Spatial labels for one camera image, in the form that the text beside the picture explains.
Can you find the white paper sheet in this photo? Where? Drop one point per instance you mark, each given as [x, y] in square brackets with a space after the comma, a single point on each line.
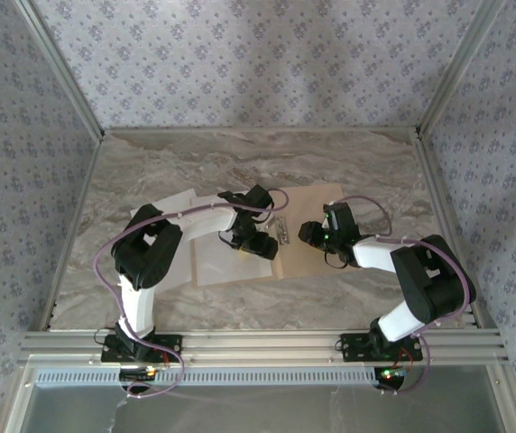
[179, 199]
[231, 270]

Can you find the brown cardboard folder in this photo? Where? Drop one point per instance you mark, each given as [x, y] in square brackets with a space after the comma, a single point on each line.
[303, 198]

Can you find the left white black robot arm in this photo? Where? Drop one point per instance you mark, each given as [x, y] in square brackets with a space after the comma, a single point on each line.
[204, 225]

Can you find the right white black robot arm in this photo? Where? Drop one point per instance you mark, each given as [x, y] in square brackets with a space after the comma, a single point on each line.
[375, 252]

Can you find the grey metal lower tray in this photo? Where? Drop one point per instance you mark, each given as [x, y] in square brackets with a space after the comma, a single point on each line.
[258, 410]

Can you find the aluminium front rail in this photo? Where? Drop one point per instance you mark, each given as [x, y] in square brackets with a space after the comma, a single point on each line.
[258, 347]

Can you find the aluminium side rail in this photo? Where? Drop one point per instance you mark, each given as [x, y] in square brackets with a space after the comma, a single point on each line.
[438, 203]
[74, 225]

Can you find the aluminium back rail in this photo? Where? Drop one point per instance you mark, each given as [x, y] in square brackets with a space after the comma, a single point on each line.
[330, 130]

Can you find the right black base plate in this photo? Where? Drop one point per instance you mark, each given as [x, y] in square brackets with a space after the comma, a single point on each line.
[355, 349]

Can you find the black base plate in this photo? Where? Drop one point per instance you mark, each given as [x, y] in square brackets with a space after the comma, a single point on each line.
[355, 349]
[171, 341]

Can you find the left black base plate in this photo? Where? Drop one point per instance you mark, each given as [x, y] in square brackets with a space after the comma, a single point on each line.
[171, 341]

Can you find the aluminium frame post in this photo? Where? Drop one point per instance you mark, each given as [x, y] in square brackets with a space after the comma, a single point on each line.
[457, 67]
[62, 67]

